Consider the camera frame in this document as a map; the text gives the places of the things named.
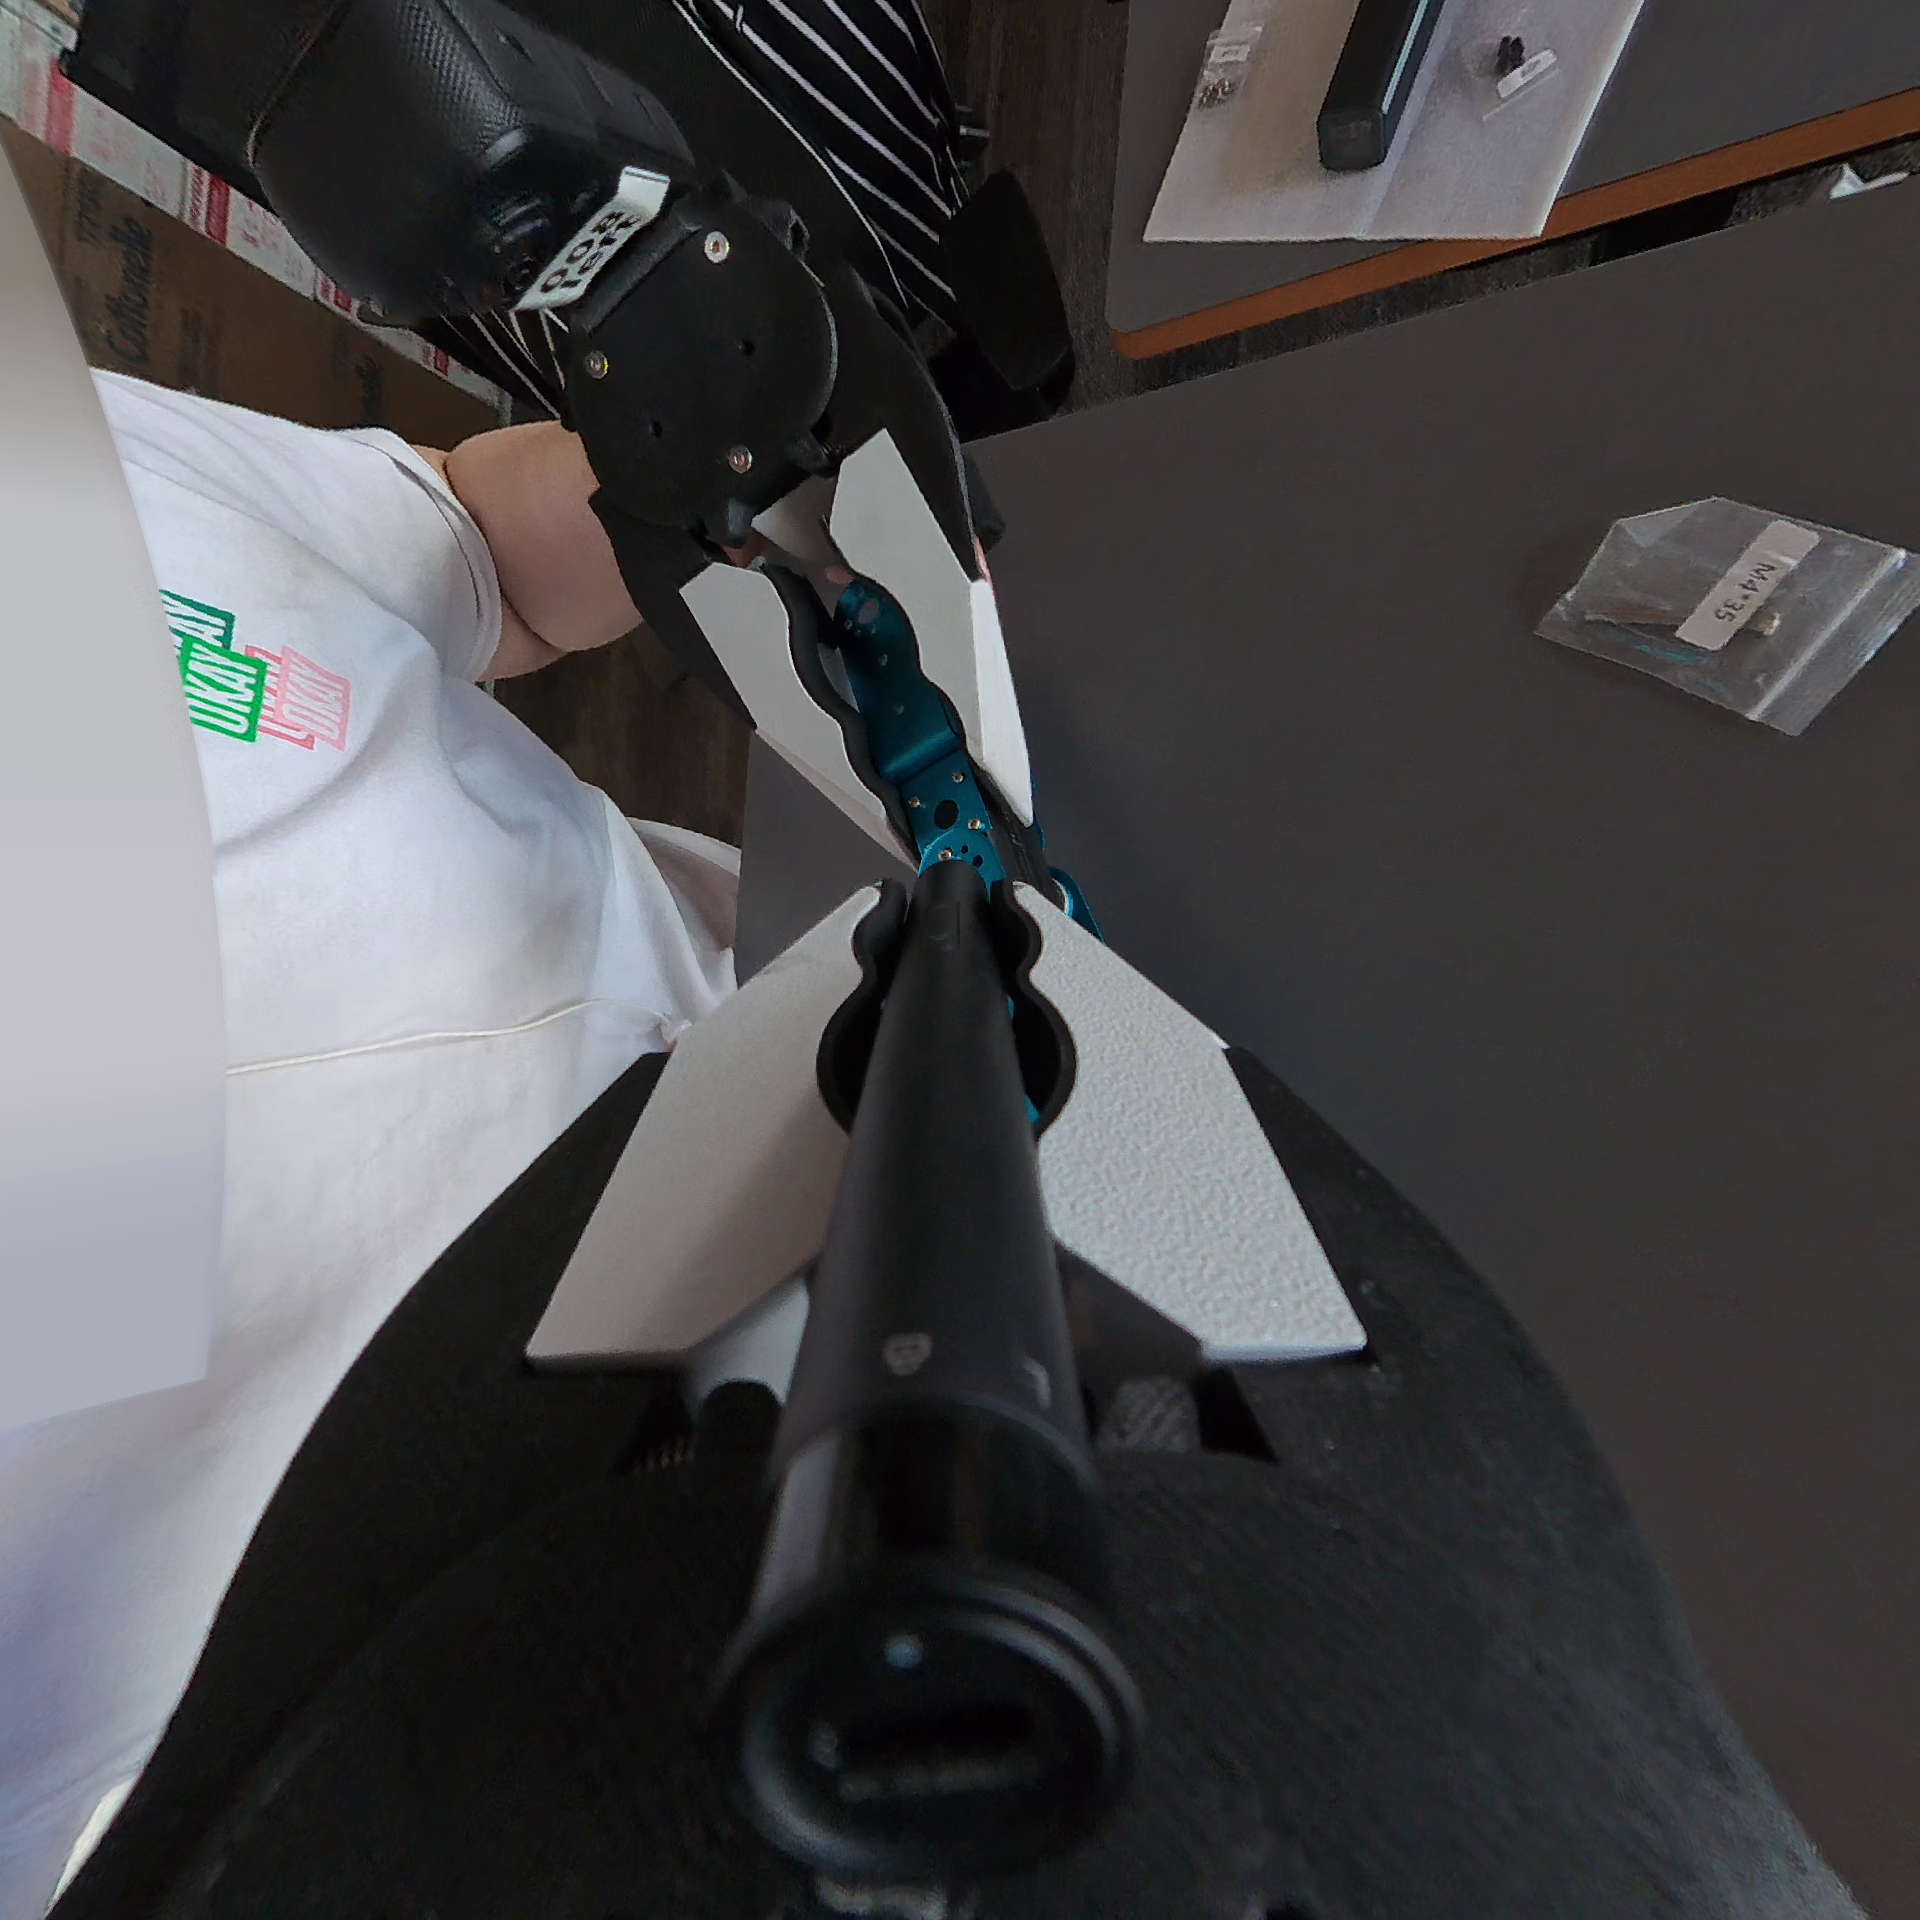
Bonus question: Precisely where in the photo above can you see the black electric screwdriver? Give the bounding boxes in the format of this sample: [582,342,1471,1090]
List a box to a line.
[718,871,1146,1866]

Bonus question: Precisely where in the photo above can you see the black white striped cloth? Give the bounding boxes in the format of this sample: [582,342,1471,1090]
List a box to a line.
[434,0,987,424]

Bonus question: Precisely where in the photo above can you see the blue metal bracket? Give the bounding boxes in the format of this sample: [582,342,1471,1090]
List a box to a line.
[833,575,1106,1126]

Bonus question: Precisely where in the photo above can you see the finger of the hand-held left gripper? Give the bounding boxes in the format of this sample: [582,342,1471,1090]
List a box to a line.
[679,498,934,874]
[831,432,1041,830]

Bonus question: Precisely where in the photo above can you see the person's left forearm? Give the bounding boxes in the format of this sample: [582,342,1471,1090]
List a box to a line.
[448,423,663,695]

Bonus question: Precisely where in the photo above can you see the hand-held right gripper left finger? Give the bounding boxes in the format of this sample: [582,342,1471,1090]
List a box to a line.
[527,882,913,1408]

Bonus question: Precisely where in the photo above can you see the grey table with orange edge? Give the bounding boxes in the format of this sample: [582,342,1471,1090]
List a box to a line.
[1103,0,1920,366]

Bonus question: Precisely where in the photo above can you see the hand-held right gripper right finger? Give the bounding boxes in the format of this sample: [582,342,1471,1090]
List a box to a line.
[987,882,1369,1368]

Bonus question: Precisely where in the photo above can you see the person's white printed shirt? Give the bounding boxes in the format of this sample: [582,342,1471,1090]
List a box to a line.
[0,368,752,1920]

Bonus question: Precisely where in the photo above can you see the black rectangular bar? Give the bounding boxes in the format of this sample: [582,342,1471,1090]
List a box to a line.
[1315,0,1452,173]

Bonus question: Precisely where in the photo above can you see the white paper sheet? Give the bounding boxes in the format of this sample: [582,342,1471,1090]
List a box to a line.
[1143,0,1654,244]

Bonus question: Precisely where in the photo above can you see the labelled clear zip bag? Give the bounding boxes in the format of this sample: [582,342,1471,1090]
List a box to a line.
[1534,495,1920,735]

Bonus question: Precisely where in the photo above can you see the brown cardboard box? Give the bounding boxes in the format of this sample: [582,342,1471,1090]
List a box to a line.
[0,46,514,440]

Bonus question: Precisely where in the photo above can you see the small bag of black parts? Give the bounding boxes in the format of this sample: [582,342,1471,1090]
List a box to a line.
[1474,29,1566,118]

